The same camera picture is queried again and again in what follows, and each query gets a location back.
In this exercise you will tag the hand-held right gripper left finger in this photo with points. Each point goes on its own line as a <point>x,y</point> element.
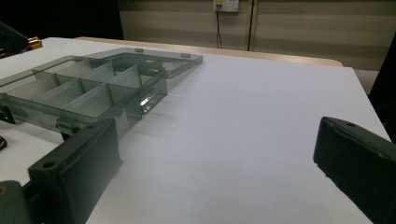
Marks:
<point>74,174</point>

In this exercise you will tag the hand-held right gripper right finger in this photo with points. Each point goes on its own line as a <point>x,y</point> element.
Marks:
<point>358,165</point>

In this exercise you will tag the small brass metal part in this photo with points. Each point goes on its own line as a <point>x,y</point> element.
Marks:
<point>2,143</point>
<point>35,43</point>

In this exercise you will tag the transparent grey plastic compartment box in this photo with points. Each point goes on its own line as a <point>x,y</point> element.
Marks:
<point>93,102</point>

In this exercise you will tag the black curtain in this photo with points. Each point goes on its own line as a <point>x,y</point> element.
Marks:
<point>386,93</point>
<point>62,18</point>

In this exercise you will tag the white work board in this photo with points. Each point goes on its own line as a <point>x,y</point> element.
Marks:
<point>233,124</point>

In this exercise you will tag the light wooden table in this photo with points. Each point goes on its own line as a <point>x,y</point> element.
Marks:
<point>249,54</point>

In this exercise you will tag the white wall socket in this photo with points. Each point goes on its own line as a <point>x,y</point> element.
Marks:
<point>227,5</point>

